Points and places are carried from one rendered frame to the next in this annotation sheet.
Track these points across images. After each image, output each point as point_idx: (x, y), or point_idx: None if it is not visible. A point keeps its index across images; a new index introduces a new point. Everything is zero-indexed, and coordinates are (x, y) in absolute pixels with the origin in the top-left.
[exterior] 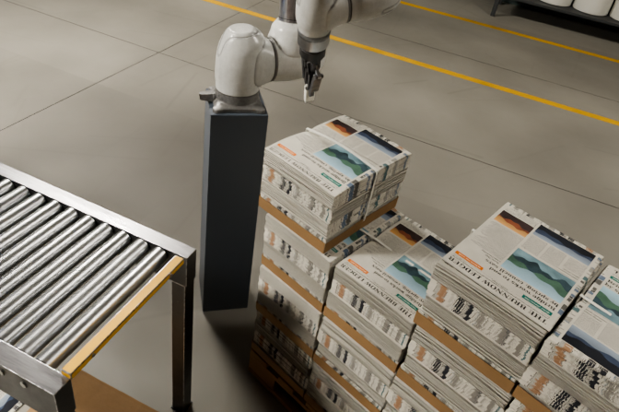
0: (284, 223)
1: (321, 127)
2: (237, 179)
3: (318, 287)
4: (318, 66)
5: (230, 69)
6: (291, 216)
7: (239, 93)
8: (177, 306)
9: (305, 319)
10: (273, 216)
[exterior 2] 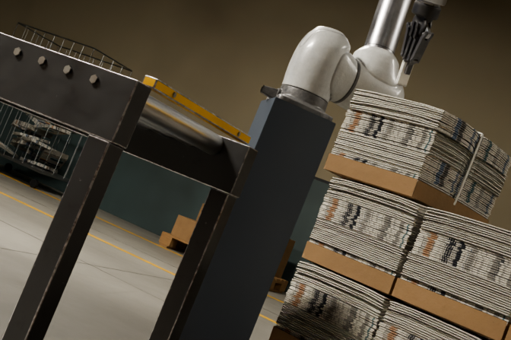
0: (358, 177)
1: None
2: (273, 197)
3: (391, 252)
4: (429, 26)
5: (312, 57)
6: (372, 163)
7: (312, 87)
8: (201, 231)
9: (357, 318)
10: (343, 174)
